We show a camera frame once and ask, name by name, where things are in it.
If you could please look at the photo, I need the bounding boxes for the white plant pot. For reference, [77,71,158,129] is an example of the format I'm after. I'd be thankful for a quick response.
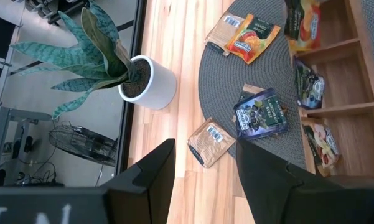
[118,55,177,110]

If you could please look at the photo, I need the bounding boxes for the dark blue blackcurrant tea packet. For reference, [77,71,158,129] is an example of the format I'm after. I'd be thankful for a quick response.
[294,57,326,110]
[233,88,289,140]

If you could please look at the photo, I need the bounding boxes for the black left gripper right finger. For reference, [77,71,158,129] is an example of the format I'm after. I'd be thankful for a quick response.
[236,139,329,224]

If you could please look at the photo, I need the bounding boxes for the round grey woven mat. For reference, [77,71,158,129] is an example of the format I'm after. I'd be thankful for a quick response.
[198,0,374,170]

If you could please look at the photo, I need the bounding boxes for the black floor fan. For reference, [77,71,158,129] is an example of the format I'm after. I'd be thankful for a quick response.
[48,124,118,168]

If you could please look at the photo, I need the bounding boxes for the clear snack packet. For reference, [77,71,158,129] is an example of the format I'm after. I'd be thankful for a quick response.
[186,117,237,169]

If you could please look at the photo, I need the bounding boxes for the wooden three-compartment organizer box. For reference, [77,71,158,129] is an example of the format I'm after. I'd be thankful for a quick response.
[284,0,374,179]

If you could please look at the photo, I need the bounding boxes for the green snake plant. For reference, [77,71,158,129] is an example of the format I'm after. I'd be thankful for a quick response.
[11,0,138,121]

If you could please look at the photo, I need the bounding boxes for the black floor equipment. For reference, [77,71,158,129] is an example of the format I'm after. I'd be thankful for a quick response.
[24,0,88,24]

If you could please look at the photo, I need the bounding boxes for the orange mango tea packet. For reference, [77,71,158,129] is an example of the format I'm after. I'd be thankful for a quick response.
[284,0,322,54]
[225,13,281,65]

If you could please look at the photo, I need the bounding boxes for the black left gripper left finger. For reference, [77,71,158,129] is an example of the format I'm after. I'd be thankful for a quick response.
[101,138,177,224]

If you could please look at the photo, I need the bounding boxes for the tangled floor cables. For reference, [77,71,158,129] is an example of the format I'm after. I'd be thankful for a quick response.
[0,146,65,187]

